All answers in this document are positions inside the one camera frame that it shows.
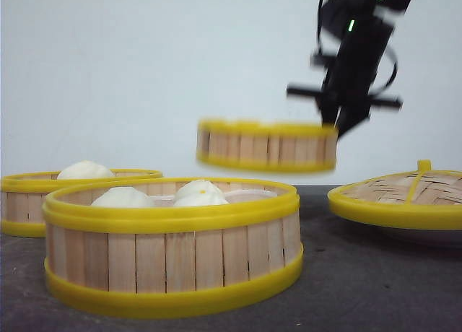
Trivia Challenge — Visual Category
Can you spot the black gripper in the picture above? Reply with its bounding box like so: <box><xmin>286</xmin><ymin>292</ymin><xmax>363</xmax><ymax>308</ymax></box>
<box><xmin>287</xmin><ymin>19</ymin><xmax>402</xmax><ymax>139</ymax></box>

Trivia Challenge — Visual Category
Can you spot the woven bamboo steamer lid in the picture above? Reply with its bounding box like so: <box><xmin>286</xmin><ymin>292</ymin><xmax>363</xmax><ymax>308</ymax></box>
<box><xmin>328</xmin><ymin>160</ymin><xmax>461</xmax><ymax>231</ymax></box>

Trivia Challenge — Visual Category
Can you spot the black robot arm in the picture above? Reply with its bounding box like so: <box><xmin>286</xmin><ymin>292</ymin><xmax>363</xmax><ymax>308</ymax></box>
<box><xmin>286</xmin><ymin>0</ymin><xmax>411</xmax><ymax>136</ymax></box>

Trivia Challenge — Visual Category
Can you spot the white plate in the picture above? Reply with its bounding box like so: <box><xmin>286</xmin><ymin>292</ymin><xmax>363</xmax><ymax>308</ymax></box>
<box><xmin>343</xmin><ymin>222</ymin><xmax>461</xmax><ymax>249</ymax></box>

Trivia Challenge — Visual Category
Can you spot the right front white bun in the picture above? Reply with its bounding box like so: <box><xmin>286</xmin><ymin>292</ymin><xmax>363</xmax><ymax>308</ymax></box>
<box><xmin>173</xmin><ymin>180</ymin><xmax>229</xmax><ymax>207</ymax></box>

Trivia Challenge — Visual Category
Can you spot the white bun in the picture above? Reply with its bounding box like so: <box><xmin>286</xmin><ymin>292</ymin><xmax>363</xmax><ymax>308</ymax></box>
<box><xmin>57</xmin><ymin>160</ymin><xmax>114</xmax><ymax>180</ymax></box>
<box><xmin>92</xmin><ymin>186</ymin><xmax>155</xmax><ymax>208</ymax></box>
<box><xmin>173</xmin><ymin>180</ymin><xmax>229</xmax><ymax>207</ymax></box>

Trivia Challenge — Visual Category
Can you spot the front bamboo steamer basket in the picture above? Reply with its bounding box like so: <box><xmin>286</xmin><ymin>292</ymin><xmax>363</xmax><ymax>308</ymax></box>
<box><xmin>43</xmin><ymin>178</ymin><xmax>303</xmax><ymax>319</ymax></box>

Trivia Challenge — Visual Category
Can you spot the left front white bun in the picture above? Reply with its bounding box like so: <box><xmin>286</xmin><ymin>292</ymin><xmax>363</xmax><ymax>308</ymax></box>
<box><xmin>92</xmin><ymin>186</ymin><xmax>155</xmax><ymax>208</ymax></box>

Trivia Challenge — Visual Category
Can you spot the white bun back left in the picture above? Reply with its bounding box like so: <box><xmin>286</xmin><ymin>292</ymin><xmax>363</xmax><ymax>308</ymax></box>
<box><xmin>57</xmin><ymin>160</ymin><xmax>114</xmax><ymax>180</ymax></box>

